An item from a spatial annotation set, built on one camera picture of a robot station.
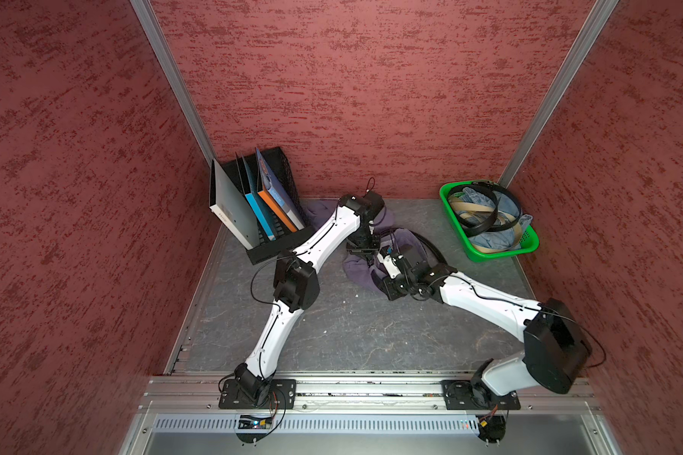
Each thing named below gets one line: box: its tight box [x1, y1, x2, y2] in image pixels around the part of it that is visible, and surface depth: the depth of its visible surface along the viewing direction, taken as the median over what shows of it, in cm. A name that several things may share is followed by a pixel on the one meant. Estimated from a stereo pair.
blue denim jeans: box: [452, 185, 534, 251], surface depth 102 cm
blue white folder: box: [255, 147, 306, 231], surface depth 102 cm
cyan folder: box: [241, 154, 278, 242], surface depth 87 cm
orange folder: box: [257, 190, 298, 234], surface depth 92 cm
